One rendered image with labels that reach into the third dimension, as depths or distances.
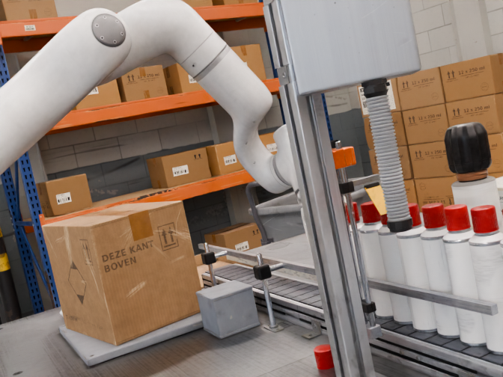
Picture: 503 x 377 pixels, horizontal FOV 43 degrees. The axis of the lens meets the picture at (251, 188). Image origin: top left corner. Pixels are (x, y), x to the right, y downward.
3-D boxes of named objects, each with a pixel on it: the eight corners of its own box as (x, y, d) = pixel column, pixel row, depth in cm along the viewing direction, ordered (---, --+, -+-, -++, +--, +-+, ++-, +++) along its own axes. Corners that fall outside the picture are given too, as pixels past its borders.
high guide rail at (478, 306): (499, 313, 85) (498, 303, 85) (493, 316, 85) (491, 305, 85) (203, 247, 182) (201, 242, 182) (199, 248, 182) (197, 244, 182)
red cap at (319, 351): (336, 368, 108) (332, 349, 108) (316, 370, 109) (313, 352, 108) (336, 360, 112) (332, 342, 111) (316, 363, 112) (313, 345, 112)
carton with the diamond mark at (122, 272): (206, 310, 153) (183, 200, 151) (116, 346, 139) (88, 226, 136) (147, 298, 177) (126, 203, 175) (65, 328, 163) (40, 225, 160)
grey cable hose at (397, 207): (419, 227, 88) (391, 76, 86) (399, 234, 87) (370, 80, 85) (403, 226, 91) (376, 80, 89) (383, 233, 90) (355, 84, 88)
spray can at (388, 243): (430, 319, 108) (409, 200, 106) (403, 327, 107) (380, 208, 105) (415, 312, 113) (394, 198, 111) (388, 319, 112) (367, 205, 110)
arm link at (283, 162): (283, 197, 127) (316, 178, 121) (260, 137, 130) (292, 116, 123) (310, 193, 133) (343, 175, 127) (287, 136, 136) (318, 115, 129)
